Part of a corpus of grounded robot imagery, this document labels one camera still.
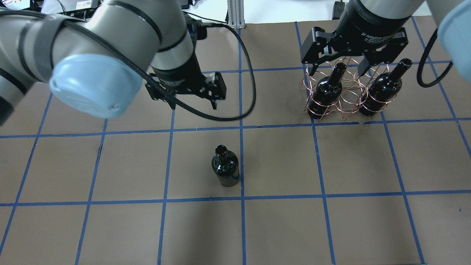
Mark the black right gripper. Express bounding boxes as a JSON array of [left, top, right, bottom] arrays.
[[301, 0, 409, 77]]

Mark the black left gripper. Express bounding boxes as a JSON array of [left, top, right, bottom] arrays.
[[151, 55, 227, 110]]

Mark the dark glass wine bottle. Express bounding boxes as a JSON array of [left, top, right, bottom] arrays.
[[211, 145, 240, 187]]

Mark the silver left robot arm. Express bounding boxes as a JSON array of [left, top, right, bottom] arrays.
[[1, 0, 227, 125]]

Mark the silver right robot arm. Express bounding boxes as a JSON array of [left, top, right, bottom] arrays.
[[300, 0, 471, 82]]

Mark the dark wine bottle in basket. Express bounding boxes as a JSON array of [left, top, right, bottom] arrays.
[[308, 63, 347, 120]]

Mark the copper wire wine basket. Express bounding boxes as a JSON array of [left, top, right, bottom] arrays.
[[300, 57, 397, 122]]

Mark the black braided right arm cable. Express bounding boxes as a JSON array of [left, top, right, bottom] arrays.
[[417, 28, 455, 88]]

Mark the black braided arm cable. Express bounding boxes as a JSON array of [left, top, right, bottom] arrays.
[[0, 9, 257, 122], [417, 28, 455, 88]]

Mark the aluminium frame post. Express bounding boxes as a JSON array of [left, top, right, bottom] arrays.
[[227, 0, 246, 29]]

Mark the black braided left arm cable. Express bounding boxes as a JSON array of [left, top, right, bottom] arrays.
[[0, 9, 257, 122]]

